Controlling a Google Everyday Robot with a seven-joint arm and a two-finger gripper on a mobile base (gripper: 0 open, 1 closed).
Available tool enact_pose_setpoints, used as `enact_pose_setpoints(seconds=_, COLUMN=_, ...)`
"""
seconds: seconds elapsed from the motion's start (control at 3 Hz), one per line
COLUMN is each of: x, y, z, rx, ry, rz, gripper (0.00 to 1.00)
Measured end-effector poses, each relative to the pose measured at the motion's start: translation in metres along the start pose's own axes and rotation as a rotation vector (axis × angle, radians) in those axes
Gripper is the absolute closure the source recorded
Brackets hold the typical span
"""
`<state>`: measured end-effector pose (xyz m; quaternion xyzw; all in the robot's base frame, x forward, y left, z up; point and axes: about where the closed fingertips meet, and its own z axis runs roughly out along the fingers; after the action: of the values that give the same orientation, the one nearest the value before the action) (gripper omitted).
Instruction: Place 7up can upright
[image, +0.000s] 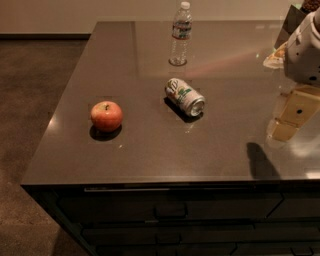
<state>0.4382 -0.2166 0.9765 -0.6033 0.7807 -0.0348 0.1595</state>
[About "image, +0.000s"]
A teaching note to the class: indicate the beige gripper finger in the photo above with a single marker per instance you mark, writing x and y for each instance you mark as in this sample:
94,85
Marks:
293,110

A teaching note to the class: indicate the clear plastic water bottle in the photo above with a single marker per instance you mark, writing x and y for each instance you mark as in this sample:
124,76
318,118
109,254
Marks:
181,33

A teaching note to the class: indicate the white snack bag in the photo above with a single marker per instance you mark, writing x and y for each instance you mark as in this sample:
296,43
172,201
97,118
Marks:
277,58

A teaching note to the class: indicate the dark cabinet drawers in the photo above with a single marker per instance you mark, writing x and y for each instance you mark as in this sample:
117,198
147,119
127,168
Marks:
173,221

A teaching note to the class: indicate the silver green 7up can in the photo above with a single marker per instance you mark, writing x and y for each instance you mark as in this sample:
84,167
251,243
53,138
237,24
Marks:
189,100

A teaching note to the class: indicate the dark box with snacks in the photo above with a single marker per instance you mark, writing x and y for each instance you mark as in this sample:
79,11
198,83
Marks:
294,17

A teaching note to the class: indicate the red apple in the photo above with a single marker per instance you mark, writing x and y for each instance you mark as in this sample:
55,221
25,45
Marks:
106,116

